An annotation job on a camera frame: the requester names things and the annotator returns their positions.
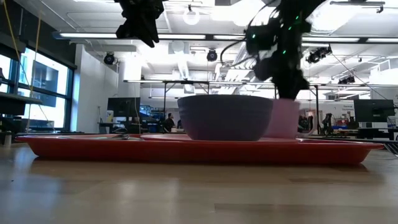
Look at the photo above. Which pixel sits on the long ceiling light strip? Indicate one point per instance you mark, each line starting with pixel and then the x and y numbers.
pixel 87 35

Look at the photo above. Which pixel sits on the person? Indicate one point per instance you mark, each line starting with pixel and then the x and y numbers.
pixel 169 122
pixel 179 124

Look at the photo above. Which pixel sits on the ceiling rail fixture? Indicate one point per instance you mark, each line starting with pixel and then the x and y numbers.
pixel 357 3

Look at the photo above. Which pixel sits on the large dark-framed window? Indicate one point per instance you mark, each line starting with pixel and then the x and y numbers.
pixel 40 87

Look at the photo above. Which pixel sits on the pink plastic plate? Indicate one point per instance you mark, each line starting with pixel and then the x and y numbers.
pixel 164 137

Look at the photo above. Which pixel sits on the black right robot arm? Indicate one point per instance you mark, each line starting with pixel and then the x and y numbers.
pixel 298 9

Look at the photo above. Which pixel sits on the red plastic tray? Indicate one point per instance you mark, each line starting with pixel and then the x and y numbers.
pixel 199 152

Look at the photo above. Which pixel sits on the white yellow jug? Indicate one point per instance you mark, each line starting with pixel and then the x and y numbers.
pixel 109 116

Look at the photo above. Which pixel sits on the large black background monitor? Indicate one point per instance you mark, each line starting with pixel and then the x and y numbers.
pixel 373 110

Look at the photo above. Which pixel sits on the dark grey desk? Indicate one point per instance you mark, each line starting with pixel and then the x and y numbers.
pixel 15 102

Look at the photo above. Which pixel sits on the round white ceiling lamp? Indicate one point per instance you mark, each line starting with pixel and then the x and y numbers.
pixel 185 20

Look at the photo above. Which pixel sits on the blue plastic bowl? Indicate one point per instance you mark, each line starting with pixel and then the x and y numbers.
pixel 224 118

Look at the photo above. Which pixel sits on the black ceiling spotlight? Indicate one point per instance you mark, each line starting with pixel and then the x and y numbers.
pixel 212 55
pixel 109 58

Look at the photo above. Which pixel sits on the black ceiling track lights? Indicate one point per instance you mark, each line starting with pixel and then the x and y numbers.
pixel 346 80
pixel 318 54

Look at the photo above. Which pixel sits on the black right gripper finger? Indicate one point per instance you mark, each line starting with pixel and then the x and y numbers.
pixel 300 84
pixel 285 87

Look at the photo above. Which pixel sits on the silver ceiling duct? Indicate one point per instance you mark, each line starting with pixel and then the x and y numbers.
pixel 236 74

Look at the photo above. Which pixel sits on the pink plastic mug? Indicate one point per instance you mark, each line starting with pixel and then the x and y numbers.
pixel 283 119

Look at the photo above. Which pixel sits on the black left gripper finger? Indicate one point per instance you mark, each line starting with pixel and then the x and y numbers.
pixel 154 31
pixel 146 32

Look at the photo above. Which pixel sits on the background black robot arm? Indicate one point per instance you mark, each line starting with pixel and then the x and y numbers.
pixel 327 123

